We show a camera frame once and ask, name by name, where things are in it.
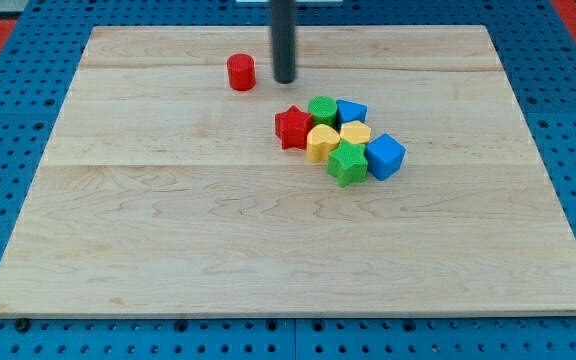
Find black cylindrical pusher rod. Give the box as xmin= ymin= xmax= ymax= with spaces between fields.
xmin=269 ymin=0 xmax=297 ymax=84

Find red cylinder block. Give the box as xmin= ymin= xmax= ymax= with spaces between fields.
xmin=226 ymin=53 xmax=256 ymax=91

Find green cylinder block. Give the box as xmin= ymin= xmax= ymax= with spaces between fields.
xmin=308 ymin=96 xmax=338 ymax=127

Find yellow heart block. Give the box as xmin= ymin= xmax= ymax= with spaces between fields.
xmin=306 ymin=124 xmax=340 ymax=163

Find blue triangle block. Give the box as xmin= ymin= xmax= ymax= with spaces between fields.
xmin=336 ymin=99 xmax=368 ymax=126

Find light wooden board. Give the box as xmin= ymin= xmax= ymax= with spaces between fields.
xmin=0 ymin=25 xmax=576 ymax=319

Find yellow hexagon block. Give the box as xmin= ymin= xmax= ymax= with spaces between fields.
xmin=339 ymin=120 xmax=372 ymax=145

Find blue cube block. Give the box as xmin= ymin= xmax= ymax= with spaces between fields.
xmin=365 ymin=134 xmax=406 ymax=181

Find red star block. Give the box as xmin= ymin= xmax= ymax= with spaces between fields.
xmin=274 ymin=105 xmax=313 ymax=150

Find green star block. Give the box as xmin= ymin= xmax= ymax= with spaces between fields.
xmin=327 ymin=140 xmax=368 ymax=187

